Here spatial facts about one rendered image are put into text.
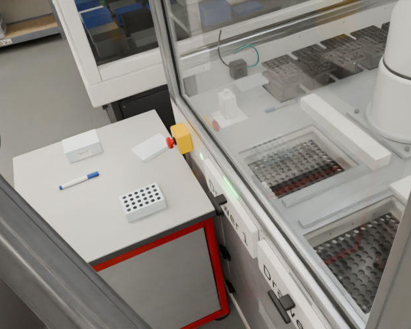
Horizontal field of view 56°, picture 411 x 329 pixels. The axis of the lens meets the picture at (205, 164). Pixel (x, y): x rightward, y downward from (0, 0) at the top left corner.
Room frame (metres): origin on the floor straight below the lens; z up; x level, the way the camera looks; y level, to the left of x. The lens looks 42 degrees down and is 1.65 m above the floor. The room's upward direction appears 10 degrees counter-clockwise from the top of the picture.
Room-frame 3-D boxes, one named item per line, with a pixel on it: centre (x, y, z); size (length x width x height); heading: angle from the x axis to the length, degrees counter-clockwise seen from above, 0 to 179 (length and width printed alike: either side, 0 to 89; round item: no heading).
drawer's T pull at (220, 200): (0.68, -0.02, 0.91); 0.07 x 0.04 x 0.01; 16
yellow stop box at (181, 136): (0.99, 0.06, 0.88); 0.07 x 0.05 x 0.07; 16
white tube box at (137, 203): (0.84, 0.21, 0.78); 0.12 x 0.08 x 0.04; 106
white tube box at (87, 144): (1.17, 0.44, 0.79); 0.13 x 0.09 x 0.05; 106
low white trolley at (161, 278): (0.99, 0.36, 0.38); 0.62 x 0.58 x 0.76; 16
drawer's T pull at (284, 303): (0.37, -0.11, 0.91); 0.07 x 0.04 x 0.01; 16
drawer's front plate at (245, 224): (0.68, -0.04, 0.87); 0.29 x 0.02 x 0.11; 16
